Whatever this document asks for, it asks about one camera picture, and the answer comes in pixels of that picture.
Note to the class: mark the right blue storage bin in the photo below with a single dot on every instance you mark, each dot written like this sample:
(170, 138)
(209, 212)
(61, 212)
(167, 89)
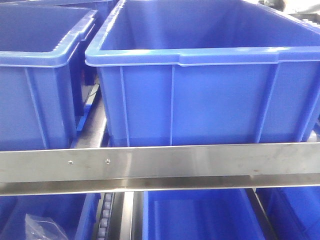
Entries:
(201, 72)

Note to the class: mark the roller conveyor track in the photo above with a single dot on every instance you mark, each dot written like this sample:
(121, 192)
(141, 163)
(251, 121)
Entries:
(103, 216)

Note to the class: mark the lower right blue bin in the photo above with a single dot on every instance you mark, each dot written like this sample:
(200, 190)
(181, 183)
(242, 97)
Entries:
(293, 212)

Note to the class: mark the lower middle blue bin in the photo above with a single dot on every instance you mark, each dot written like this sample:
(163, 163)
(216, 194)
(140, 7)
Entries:
(211, 214)

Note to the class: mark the lower left blue bin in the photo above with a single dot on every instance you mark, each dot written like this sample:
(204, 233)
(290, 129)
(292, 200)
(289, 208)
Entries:
(74, 213)

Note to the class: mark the steel shelf rail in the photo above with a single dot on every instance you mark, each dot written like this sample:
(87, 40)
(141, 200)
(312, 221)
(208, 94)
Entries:
(123, 169)

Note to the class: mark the blue storage bin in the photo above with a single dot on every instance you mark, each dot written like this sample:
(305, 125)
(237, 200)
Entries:
(201, 72)
(41, 63)

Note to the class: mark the left blue storage bin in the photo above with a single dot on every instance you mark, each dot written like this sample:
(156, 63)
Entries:
(41, 63)

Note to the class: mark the clear plastic bag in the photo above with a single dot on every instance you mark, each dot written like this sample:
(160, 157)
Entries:
(43, 228)

